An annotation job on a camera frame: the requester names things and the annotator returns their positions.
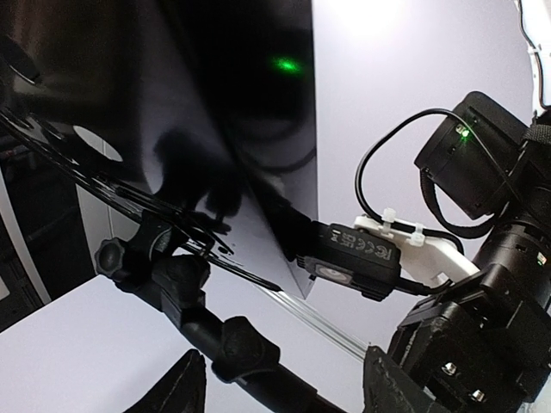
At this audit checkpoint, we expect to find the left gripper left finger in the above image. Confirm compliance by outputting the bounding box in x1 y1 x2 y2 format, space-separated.
125 349 207 413

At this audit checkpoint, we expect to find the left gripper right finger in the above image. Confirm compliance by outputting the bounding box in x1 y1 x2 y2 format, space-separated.
362 346 434 413

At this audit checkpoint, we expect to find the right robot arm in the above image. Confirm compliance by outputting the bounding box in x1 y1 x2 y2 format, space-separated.
388 91 550 412

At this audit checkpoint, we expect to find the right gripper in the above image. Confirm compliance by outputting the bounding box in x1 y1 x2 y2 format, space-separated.
387 270 550 412

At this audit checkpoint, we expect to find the black music stand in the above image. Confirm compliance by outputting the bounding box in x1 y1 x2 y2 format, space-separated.
1 1 336 412

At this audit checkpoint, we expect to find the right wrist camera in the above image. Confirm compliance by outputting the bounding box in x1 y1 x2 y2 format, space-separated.
296 208 479 301

